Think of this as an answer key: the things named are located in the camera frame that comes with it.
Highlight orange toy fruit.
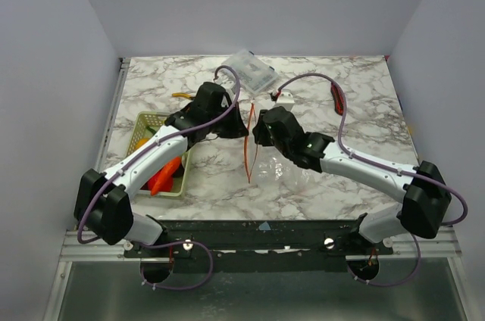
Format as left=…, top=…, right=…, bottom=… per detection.
left=135, top=138, right=149, bottom=150

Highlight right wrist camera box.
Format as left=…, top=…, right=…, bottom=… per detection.
left=271, top=90, right=295, bottom=111

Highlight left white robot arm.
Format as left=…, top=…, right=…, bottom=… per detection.
left=74, top=82, right=247, bottom=257

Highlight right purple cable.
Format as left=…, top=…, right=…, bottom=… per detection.
left=278, top=73, right=469, bottom=287

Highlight black mounting base rail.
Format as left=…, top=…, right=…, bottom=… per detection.
left=124, top=220, right=416, bottom=273

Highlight green toy chili pepper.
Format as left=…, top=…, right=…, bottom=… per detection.
left=146, top=126, right=157, bottom=135

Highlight red black utility knife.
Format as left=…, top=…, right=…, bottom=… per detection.
left=330, top=83, right=346, bottom=116

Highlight clear plastic parts box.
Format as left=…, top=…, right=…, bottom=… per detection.
left=222, top=50, right=278, bottom=95

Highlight clear zip top bag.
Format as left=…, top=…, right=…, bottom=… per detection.
left=243, top=99, right=318, bottom=195

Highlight pale green plastic basket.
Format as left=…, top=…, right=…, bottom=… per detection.
left=126, top=111, right=192, bottom=198

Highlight orange toy carrot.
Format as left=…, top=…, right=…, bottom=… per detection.
left=148, top=157, right=185, bottom=196

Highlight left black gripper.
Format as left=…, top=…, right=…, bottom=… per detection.
left=208, top=102, right=250, bottom=139

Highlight aluminium frame rail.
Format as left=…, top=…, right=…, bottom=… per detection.
left=58, top=228, right=132, bottom=261

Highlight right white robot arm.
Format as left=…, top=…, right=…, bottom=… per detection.
left=252, top=106, right=451, bottom=254

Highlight yellow handled pliers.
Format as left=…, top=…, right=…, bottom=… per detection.
left=171, top=92, right=195, bottom=101

